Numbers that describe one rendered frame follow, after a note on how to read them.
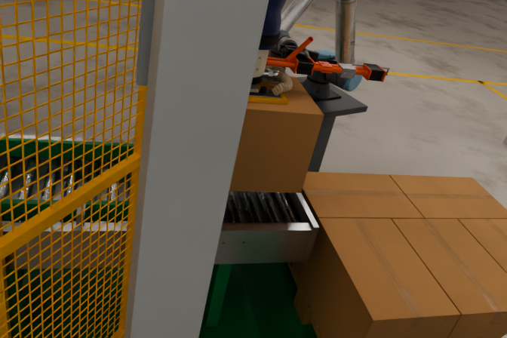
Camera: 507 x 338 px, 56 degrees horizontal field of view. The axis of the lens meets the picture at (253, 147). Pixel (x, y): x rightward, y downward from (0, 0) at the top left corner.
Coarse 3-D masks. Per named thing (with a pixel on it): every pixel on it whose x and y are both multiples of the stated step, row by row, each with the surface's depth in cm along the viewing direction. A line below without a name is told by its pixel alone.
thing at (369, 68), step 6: (366, 66) 213; (372, 66) 214; (378, 66) 216; (372, 72) 212; (378, 72) 213; (384, 72) 213; (366, 78) 213; (372, 78) 213; (378, 78) 214; (384, 78) 214
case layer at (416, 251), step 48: (336, 192) 248; (384, 192) 257; (432, 192) 267; (480, 192) 278; (336, 240) 213; (384, 240) 220; (432, 240) 228; (480, 240) 236; (336, 288) 205; (384, 288) 192; (432, 288) 198; (480, 288) 204; (336, 336) 203; (384, 336) 184; (432, 336) 192; (480, 336) 201
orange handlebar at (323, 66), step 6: (270, 60) 198; (282, 60) 203; (282, 66) 200; (288, 66) 201; (294, 66) 201; (318, 66) 204; (324, 66) 205; (330, 66) 206; (336, 66) 211; (354, 66) 214; (324, 72) 206; (330, 72) 207; (360, 72) 211; (366, 72) 211
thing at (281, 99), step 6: (264, 90) 195; (252, 96) 193; (258, 96) 193; (264, 96) 194; (270, 96) 195; (276, 96) 197; (282, 96) 199; (258, 102) 193; (264, 102) 194; (270, 102) 194; (276, 102) 195; (282, 102) 196
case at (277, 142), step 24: (288, 96) 205; (264, 120) 190; (288, 120) 193; (312, 120) 196; (240, 144) 194; (264, 144) 197; (288, 144) 199; (312, 144) 202; (240, 168) 200; (264, 168) 203; (288, 168) 206
